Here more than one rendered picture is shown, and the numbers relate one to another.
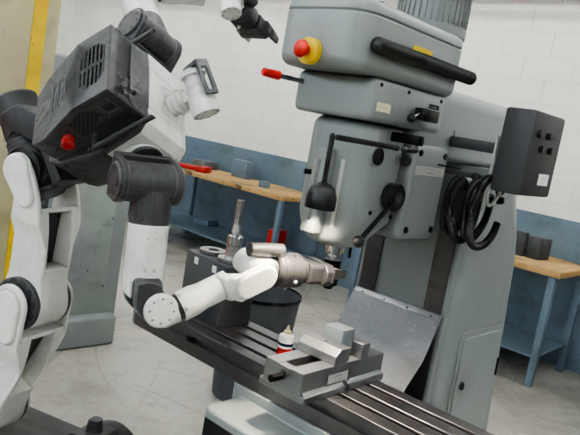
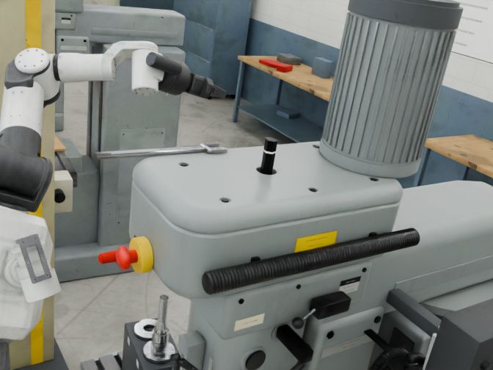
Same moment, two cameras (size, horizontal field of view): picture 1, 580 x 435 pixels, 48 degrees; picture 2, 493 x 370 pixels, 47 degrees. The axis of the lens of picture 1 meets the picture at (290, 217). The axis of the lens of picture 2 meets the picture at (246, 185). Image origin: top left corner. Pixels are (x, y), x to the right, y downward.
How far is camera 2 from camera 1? 1.07 m
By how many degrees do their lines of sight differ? 20
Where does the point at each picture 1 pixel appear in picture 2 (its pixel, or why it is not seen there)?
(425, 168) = (340, 345)
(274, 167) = not seen: hidden behind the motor
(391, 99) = (263, 307)
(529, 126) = (466, 359)
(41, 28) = (36, 27)
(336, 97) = not seen: hidden behind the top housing
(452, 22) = (390, 160)
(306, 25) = (141, 215)
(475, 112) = (436, 248)
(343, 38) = (169, 260)
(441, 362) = not seen: outside the picture
